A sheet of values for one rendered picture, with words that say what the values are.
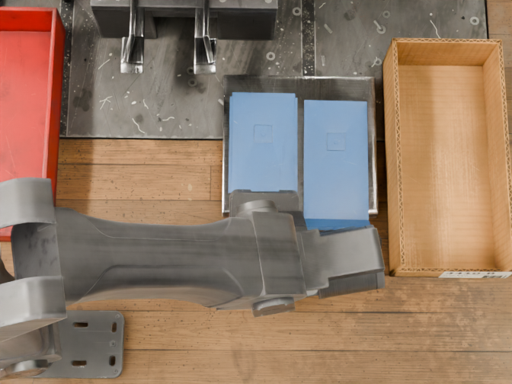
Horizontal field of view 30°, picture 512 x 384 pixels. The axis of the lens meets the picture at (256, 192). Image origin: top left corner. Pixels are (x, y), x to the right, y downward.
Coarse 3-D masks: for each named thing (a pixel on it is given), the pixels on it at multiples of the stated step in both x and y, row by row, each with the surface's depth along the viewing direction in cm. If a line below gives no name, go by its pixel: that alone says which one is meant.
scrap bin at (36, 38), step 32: (0, 32) 109; (32, 32) 109; (64, 32) 109; (0, 64) 108; (32, 64) 108; (0, 96) 107; (32, 96) 107; (0, 128) 106; (32, 128) 106; (0, 160) 105; (32, 160) 106
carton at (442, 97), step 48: (432, 48) 105; (480, 48) 105; (384, 96) 108; (432, 96) 109; (480, 96) 109; (432, 144) 107; (480, 144) 108; (432, 192) 106; (480, 192) 106; (432, 240) 105; (480, 240) 105
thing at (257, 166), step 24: (240, 96) 106; (264, 96) 106; (288, 96) 106; (240, 120) 105; (264, 120) 106; (288, 120) 106; (240, 144) 105; (264, 144) 105; (288, 144) 105; (240, 168) 104; (264, 168) 104; (288, 168) 104
